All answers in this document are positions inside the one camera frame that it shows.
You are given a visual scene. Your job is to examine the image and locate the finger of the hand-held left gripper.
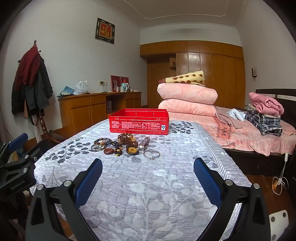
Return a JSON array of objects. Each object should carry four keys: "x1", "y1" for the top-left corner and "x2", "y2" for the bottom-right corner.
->
[
  {"x1": 7, "y1": 133, "x2": 28, "y2": 153},
  {"x1": 23, "y1": 146, "x2": 41, "y2": 161}
]

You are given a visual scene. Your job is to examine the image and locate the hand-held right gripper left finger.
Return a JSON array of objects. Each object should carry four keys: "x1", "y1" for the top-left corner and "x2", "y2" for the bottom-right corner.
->
[{"x1": 25, "y1": 158, "x2": 103, "y2": 241}]

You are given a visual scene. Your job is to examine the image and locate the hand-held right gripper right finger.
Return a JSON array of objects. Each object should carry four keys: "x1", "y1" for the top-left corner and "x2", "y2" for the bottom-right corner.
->
[{"x1": 194, "y1": 158, "x2": 271, "y2": 241}]

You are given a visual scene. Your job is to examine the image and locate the dark bead bracelet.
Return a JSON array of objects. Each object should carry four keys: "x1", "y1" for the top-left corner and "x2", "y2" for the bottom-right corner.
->
[{"x1": 111, "y1": 140, "x2": 127, "y2": 149}]

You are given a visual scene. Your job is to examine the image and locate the thin silver bracelet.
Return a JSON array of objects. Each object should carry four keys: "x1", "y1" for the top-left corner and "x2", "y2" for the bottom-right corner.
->
[{"x1": 143, "y1": 149, "x2": 160, "y2": 160}]

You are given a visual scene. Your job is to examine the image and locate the red plastic box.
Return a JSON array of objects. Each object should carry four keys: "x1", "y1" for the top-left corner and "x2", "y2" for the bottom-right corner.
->
[{"x1": 109, "y1": 108, "x2": 170, "y2": 135}]

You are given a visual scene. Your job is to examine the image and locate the wooden coat rack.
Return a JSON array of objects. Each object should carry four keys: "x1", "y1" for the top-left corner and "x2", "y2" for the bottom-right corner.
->
[{"x1": 32, "y1": 40, "x2": 66, "y2": 144}]

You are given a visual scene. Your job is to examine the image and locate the grey leaf-print quilted cover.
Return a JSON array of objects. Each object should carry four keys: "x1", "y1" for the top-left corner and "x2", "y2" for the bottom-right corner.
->
[{"x1": 30, "y1": 119, "x2": 252, "y2": 241}]

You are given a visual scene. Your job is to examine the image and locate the dark jackets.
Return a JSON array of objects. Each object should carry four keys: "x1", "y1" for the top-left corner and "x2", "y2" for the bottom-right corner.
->
[{"x1": 11, "y1": 56, "x2": 53, "y2": 116}]

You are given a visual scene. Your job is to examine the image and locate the pink bed sheet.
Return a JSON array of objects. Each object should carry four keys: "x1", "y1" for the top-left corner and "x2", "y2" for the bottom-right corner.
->
[{"x1": 168, "y1": 105, "x2": 296, "y2": 156}]

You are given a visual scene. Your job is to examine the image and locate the dusty pink throw blanket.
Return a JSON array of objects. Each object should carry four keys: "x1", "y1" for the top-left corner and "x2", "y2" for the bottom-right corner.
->
[{"x1": 215, "y1": 107, "x2": 251, "y2": 140}]

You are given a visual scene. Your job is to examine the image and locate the wooden sideboard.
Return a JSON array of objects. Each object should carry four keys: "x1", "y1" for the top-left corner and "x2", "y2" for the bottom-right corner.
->
[{"x1": 58, "y1": 91, "x2": 142, "y2": 139}]

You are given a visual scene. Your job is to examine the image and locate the blue cloth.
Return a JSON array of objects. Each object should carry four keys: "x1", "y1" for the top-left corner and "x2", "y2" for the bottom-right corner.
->
[{"x1": 58, "y1": 86, "x2": 75, "y2": 96}]

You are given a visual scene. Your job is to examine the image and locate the white cloth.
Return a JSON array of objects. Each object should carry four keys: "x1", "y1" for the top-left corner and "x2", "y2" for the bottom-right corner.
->
[{"x1": 228, "y1": 108, "x2": 247, "y2": 121}]

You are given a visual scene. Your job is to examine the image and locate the pink folded quilt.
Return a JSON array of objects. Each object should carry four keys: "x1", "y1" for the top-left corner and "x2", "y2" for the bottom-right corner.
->
[
  {"x1": 158, "y1": 99, "x2": 218, "y2": 117},
  {"x1": 157, "y1": 83, "x2": 218, "y2": 105}
]

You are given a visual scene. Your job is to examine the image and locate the red scarf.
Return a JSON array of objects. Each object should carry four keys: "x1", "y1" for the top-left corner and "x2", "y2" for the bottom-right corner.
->
[{"x1": 14, "y1": 45, "x2": 40, "y2": 87}]

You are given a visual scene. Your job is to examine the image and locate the white plastic bag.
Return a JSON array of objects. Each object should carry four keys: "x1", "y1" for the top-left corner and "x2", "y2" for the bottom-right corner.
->
[{"x1": 73, "y1": 81, "x2": 89, "y2": 95}]

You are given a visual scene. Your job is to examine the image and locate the plaid folded clothes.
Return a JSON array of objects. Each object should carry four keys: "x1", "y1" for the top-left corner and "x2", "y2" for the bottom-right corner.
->
[{"x1": 245, "y1": 111, "x2": 283, "y2": 136}]

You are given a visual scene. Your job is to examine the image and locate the pink folded blanket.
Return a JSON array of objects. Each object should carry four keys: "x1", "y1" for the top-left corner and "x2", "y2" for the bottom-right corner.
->
[{"x1": 248, "y1": 92, "x2": 285, "y2": 116}]

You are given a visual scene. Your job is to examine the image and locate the yellow spotted pillow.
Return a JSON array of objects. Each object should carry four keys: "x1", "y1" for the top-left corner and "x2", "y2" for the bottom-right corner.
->
[{"x1": 159, "y1": 70, "x2": 206, "y2": 88}]

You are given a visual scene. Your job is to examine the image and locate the dark wooden headboard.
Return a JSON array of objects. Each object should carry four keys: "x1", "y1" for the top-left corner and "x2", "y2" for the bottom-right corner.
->
[{"x1": 255, "y1": 89, "x2": 296, "y2": 130}]

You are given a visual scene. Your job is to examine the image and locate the wooden wardrobe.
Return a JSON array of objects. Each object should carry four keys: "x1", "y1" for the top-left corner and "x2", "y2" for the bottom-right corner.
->
[{"x1": 140, "y1": 40, "x2": 245, "y2": 109}]

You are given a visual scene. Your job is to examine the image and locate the multicolour bead bracelet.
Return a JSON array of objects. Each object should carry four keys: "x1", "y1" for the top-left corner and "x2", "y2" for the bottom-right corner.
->
[{"x1": 93, "y1": 138, "x2": 113, "y2": 146}]

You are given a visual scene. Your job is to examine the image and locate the amber bead bracelet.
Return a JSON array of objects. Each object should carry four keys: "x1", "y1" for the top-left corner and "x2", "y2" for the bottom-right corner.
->
[{"x1": 117, "y1": 133, "x2": 137, "y2": 145}]

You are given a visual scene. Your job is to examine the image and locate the white power cable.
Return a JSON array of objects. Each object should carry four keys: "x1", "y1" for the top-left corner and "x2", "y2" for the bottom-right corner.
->
[{"x1": 272, "y1": 152, "x2": 290, "y2": 195}]

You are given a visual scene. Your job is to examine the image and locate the framed red wall picture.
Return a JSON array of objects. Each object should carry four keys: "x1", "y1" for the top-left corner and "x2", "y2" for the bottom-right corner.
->
[{"x1": 95, "y1": 17, "x2": 115, "y2": 44}]

